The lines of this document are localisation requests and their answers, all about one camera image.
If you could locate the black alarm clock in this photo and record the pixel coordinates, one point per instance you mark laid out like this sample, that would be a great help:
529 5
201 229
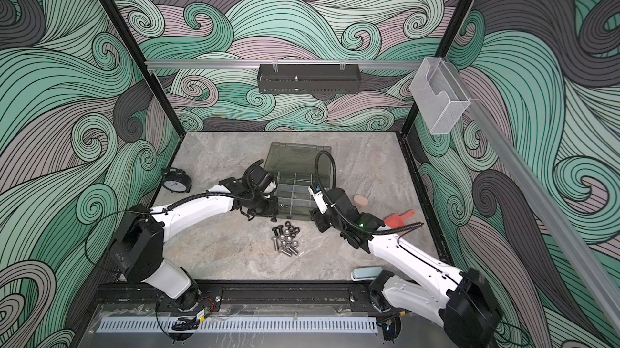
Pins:
176 180

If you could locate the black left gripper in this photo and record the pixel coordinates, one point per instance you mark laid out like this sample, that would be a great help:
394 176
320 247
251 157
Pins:
273 211

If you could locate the black corner frame post left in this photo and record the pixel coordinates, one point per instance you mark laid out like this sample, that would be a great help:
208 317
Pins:
138 57

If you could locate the black corner frame post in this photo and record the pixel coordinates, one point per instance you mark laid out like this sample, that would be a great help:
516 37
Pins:
458 18
138 57

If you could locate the black perforated wall tray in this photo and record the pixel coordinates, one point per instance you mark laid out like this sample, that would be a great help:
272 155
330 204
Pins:
309 79

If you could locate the pile of screws and nuts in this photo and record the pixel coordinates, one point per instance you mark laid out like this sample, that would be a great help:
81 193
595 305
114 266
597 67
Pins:
285 240

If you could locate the aluminium rail back wall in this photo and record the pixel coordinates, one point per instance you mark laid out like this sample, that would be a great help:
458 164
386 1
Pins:
392 65

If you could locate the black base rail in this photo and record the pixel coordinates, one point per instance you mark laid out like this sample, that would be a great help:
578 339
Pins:
223 294

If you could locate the clear acrylic wall holder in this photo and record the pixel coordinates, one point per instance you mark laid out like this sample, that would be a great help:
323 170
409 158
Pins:
440 93

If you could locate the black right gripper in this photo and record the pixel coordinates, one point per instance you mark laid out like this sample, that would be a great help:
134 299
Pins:
318 219

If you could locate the white slotted cable duct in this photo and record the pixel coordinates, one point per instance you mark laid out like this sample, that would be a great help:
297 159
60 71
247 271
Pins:
242 325

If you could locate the red plastic scoop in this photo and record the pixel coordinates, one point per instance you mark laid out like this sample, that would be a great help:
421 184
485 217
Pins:
398 221

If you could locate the black corner frame post right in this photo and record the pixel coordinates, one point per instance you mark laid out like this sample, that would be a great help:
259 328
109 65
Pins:
458 18

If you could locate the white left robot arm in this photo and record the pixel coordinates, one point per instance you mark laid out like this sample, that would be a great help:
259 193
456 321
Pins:
138 243

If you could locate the pale blue rectangular case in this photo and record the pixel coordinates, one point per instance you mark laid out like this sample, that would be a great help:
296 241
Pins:
365 273

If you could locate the smoky clear compartment organizer box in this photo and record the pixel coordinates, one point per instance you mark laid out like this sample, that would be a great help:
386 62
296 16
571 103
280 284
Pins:
293 167

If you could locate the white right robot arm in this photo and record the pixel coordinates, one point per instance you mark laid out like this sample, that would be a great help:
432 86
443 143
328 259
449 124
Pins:
461 302

